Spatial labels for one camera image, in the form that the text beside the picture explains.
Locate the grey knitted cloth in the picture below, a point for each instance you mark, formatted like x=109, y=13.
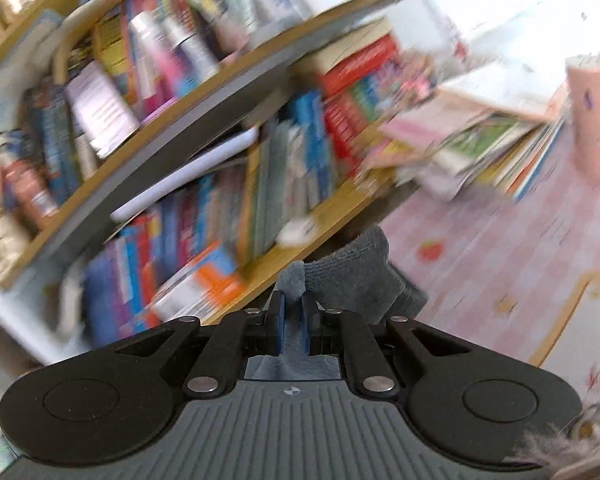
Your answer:
x=350, y=272

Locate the grey furry toy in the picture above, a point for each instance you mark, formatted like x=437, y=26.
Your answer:
x=565, y=440

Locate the white open papers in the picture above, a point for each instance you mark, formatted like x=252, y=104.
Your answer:
x=510, y=25

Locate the row of colourful books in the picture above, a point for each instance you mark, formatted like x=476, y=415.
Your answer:
x=170, y=270
x=300, y=145
x=170, y=55

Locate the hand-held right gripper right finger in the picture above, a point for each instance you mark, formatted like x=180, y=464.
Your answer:
x=308, y=324

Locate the brown bottle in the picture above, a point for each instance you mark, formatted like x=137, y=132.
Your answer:
x=25, y=185

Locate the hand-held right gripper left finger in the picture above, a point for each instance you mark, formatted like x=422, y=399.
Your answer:
x=277, y=321

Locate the white patterned jar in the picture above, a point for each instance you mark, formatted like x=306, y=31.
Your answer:
x=0, y=245

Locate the pile of books and magazines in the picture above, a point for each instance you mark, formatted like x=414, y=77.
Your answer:
x=480, y=135

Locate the pink printed cup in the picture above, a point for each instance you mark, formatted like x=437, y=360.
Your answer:
x=592, y=115

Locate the small white round object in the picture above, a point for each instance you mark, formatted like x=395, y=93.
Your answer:
x=296, y=232

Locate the wooden bookshelf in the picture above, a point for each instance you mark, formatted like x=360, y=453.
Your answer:
x=190, y=130

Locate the white paper sheet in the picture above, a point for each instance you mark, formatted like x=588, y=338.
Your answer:
x=190, y=175

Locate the pink checkered tablecloth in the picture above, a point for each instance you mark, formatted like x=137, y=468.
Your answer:
x=485, y=260

